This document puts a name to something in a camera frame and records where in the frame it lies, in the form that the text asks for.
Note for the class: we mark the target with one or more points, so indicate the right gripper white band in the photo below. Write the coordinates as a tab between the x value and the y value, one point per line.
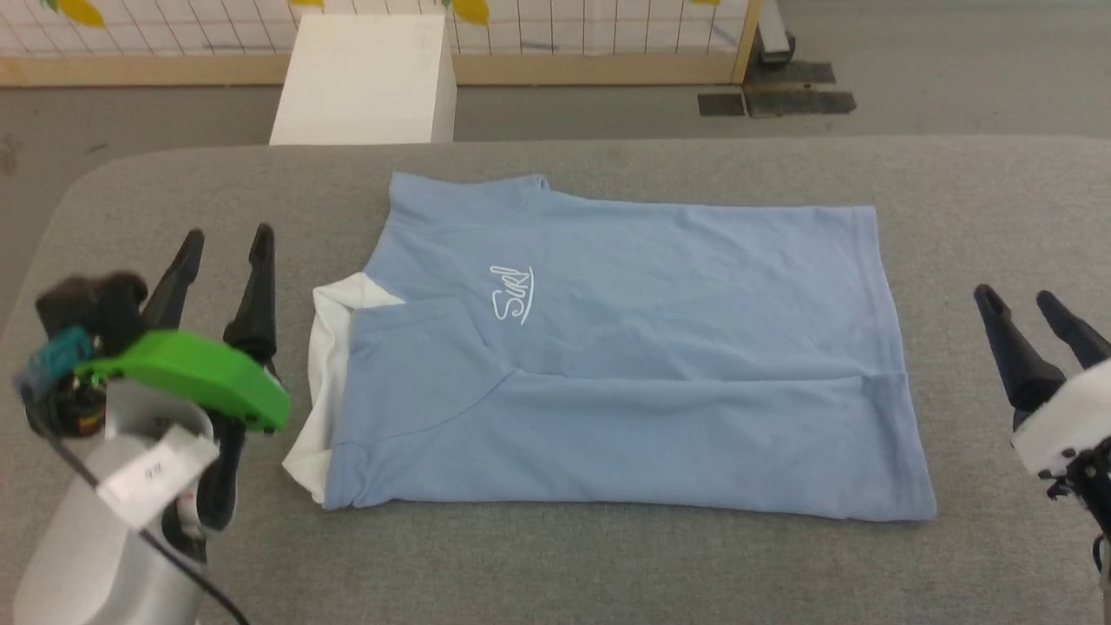
1072	425

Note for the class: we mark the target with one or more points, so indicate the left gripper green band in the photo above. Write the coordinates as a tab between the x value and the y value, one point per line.
191	373

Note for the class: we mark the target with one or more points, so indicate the light blue white T-shirt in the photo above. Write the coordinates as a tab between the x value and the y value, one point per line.
625	365

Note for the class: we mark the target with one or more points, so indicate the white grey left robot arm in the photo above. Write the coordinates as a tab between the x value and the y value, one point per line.
104	538

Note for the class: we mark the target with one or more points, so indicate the white paper label tape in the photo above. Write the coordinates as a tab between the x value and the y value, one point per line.
156	473

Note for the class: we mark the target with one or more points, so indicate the white box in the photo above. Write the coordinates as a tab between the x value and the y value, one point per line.
364	82

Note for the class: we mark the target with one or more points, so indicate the lemon print partition screen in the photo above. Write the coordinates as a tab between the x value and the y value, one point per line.
260	35

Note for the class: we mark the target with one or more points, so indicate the small black floor mat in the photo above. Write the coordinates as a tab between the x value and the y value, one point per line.
721	104

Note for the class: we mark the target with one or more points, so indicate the grey metal screen foot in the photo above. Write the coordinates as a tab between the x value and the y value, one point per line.
774	39

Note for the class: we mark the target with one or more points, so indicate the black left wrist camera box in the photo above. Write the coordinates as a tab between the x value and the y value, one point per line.
91	308

